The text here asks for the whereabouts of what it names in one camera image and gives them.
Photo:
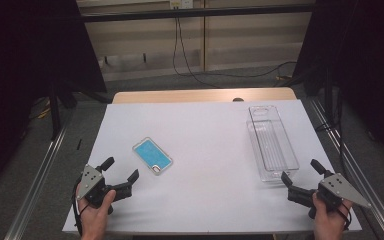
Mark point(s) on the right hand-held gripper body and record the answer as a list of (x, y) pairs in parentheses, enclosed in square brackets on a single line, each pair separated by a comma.
[(336, 188)]

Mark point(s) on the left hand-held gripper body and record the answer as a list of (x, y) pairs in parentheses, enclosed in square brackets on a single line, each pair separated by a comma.
[(93, 190)]

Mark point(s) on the blue translucent phone case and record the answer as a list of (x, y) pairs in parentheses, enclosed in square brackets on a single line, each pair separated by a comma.
[(152, 155)]

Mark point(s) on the clear plastic box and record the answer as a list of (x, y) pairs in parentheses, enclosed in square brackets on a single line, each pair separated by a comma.
[(272, 146)]

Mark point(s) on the person's left hand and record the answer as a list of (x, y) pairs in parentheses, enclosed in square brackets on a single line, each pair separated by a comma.
[(95, 220)]

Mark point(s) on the person's right hand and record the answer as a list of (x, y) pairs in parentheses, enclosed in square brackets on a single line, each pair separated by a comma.
[(328, 225)]

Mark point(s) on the dark table grommet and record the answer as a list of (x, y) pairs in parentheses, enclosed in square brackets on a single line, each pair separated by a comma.
[(238, 99)]

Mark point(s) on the wooden table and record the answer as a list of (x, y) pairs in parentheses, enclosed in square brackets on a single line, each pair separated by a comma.
[(186, 95)]

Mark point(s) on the black curtain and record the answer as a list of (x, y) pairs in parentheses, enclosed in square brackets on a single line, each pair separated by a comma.
[(366, 66), (30, 66)]

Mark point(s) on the black horizontal bar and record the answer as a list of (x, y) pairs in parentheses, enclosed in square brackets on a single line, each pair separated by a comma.
[(193, 13)]

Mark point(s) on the metal floor rail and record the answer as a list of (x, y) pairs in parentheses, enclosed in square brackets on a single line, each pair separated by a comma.
[(36, 180), (363, 173)]

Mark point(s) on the black stand post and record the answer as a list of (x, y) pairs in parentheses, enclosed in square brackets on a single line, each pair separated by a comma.
[(54, 113)]

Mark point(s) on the white wall outlet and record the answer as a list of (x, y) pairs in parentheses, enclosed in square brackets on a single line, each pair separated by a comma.
[(181, 4)]

